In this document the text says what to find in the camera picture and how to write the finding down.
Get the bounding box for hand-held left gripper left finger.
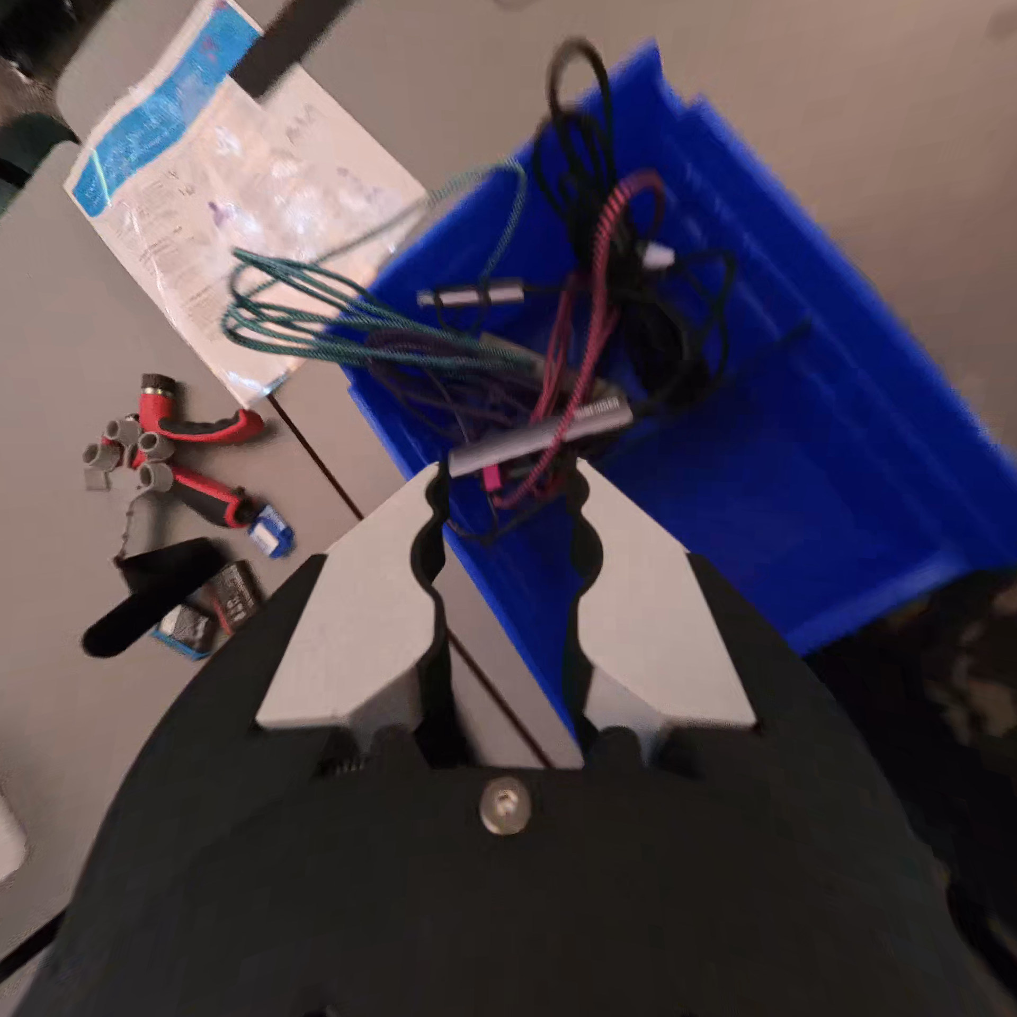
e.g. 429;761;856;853
254;462;450;734

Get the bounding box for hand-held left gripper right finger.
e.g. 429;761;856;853
566;458;757;757

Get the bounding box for blue divided plastic bin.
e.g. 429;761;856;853
329;40;1017;740

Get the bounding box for grey usb hub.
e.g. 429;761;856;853
447;397;635;479

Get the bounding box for pink braided usb-c cable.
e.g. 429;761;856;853
483;171;668;511

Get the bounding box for black usb-c cable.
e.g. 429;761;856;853
445;35;813;549

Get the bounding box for grey usb plug adapter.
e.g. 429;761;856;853
417;282;528;311

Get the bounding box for small blue white box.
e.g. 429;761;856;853
248;508;297;559

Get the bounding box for small blue black box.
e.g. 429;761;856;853
153;602;217;662

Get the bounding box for red black tool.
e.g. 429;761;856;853
137;373;265;446
131;457;257;531

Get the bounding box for camouflage trousers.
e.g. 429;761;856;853
802;568;1017;1017

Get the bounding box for printed paper sheet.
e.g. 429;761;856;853
64;0;430;408

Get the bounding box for black tool handle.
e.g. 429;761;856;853
81;539;225;661

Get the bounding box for dark purple braided cable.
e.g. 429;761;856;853
361;329;553;450

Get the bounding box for teal braided cable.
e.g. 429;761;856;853
222;155;543;376

